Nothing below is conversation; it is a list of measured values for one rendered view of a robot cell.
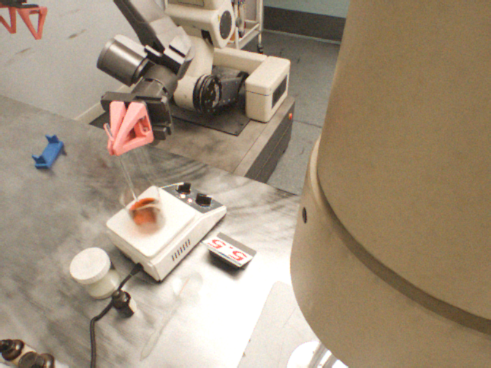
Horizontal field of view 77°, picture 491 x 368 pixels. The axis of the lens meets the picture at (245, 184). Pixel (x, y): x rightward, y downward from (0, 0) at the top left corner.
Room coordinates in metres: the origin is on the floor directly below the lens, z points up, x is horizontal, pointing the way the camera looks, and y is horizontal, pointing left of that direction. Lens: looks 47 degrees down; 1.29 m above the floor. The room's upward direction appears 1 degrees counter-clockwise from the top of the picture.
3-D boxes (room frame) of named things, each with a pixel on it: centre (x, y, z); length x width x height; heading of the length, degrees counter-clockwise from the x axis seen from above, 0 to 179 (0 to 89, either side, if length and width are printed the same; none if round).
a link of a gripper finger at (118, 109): (0.37, 0.17, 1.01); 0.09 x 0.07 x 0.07; 170
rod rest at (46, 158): (0.61, 0.51, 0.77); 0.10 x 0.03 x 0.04; 1
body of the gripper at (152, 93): (0.44, 0.16, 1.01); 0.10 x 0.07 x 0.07; 80
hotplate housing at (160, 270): (0.36, 0.16, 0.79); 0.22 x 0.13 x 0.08; 144
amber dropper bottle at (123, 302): (0.21, 0.21, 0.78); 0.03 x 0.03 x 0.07
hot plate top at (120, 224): (0.34, 0.17, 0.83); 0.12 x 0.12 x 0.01; 54
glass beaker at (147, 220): (0.32, 0.17, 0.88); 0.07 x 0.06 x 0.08; 160
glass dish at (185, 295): (0.24, 0.10, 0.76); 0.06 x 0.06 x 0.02
